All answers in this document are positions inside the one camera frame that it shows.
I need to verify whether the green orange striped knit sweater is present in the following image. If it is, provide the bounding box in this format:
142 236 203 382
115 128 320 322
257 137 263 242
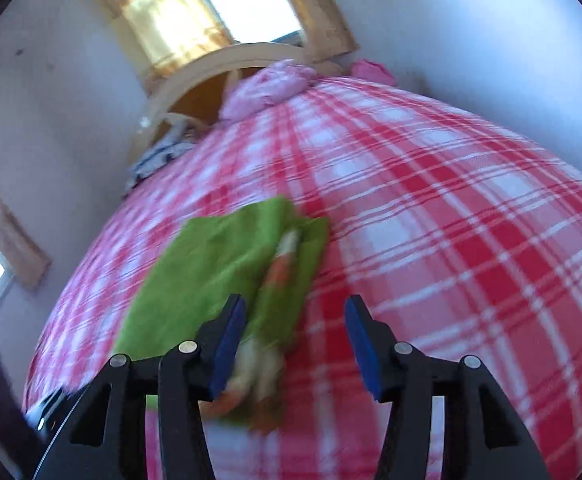
113 196 329 434

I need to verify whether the red plaid bed sheet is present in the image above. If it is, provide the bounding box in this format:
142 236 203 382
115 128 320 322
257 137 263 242
23 78 582 479

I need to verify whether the white car print pillow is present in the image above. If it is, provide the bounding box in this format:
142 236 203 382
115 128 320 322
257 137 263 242
123 117 207 197

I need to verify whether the cream wooden headboard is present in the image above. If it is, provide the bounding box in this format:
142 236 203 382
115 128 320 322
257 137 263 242
127 44 343 162

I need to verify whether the pink pillow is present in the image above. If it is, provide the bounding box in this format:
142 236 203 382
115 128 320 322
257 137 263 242
218 58 319 122

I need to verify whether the pink cloth behind bed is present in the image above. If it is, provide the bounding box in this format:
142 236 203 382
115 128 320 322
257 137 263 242
349 58 396 87

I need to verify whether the left yellow curtain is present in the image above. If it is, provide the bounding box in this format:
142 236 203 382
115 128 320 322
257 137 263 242
94 0 233 86

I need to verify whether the yellow curtain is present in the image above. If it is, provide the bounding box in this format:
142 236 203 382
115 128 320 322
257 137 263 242
94 0 233 86
288 0 358 62

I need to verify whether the right yellow curtain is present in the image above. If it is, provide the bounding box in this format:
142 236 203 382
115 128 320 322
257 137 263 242
288 0 358 62

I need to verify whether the wooden door frame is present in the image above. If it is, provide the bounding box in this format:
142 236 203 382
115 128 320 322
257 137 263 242
0 197 51 289

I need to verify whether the window with frame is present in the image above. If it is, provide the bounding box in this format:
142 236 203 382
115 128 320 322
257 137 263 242
173 0 305 47

